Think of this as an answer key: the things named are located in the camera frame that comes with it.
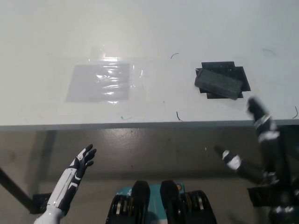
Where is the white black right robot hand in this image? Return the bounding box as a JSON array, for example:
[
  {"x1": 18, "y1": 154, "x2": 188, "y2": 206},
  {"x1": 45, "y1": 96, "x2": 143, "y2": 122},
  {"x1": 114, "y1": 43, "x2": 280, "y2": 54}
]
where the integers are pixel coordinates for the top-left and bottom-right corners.
[{"x1": 214, "y1": 96, "x2": 289, "y2": 186}]

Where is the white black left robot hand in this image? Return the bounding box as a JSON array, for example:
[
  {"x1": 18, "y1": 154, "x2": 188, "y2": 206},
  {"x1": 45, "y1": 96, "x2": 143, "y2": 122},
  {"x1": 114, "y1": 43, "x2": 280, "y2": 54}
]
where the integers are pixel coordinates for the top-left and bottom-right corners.
[{"x1": 46, "y1": 144, "x2": 97, "y2": 216}]

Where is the dark grey whiteboard eraser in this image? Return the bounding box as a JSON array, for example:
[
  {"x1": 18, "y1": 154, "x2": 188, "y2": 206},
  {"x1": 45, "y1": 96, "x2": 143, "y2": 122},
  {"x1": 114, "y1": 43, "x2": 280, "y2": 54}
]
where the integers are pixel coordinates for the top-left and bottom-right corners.
[{"x1": 194, "y1": 68, "x2": 243, "y2": 101}]

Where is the black tape spot marking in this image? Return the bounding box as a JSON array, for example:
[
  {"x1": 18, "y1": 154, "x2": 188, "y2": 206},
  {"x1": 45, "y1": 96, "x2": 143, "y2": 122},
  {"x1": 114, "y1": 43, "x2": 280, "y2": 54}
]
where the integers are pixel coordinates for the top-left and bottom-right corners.
[{"x1": 195, "y1": 61, "x2": 252, "y2": 100}]

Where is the black table leg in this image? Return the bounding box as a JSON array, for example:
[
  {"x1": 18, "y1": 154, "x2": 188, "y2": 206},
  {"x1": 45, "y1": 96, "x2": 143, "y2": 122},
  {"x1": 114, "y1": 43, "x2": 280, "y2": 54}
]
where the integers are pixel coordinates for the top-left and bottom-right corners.
[{"x1": 0, "y1": 166, "x2": 36, "y2": 207}]

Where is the grey taped plastic sheet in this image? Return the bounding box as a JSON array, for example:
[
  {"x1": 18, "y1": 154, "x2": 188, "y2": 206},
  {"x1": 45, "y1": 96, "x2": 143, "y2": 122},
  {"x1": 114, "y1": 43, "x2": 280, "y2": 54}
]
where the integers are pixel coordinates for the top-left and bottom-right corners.
[{"x1": 65, "y1": 63, "x2": 130, "y2": 103}]

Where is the clear plastic film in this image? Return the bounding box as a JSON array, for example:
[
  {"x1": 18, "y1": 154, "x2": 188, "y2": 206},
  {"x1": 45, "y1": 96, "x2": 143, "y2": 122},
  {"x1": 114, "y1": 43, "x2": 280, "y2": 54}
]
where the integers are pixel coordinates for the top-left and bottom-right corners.
[{"x1": 88, "y1": 46, "x2": 145, "y2": 105}]

